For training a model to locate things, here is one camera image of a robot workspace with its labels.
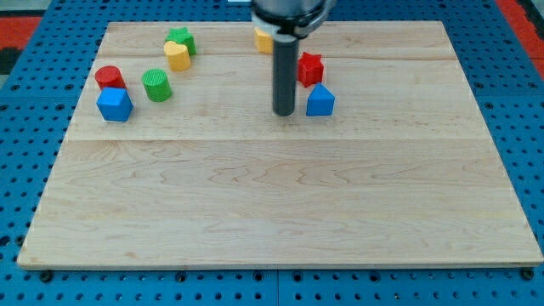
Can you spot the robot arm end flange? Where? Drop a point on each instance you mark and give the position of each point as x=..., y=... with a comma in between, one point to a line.
x=290, y=19

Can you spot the blue cube block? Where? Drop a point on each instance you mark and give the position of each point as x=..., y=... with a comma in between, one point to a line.
x=115, y=104

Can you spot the blue triangular prism block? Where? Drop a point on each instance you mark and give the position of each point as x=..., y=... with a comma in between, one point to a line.
x=320, y=101

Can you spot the red star block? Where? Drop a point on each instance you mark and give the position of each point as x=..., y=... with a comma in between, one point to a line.
x=310, y=69

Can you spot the wooden board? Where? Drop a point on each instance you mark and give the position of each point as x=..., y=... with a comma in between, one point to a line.
x=403, y=175

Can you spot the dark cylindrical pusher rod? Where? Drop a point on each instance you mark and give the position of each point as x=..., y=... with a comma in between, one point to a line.
x=284, y=74

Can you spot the yellow block behind rod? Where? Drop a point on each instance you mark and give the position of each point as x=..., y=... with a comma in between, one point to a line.
x=263, y=41

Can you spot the green cylinder block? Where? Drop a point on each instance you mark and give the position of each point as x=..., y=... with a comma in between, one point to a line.
x=156, y=85

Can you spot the yellow heart block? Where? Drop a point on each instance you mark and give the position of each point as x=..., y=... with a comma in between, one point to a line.
x=178, y=56

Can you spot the green star block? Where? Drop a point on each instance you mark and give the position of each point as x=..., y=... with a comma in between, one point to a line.
x=182, y=36

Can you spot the red cylinder block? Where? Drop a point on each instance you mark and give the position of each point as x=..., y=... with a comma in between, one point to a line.
x=109, y=76

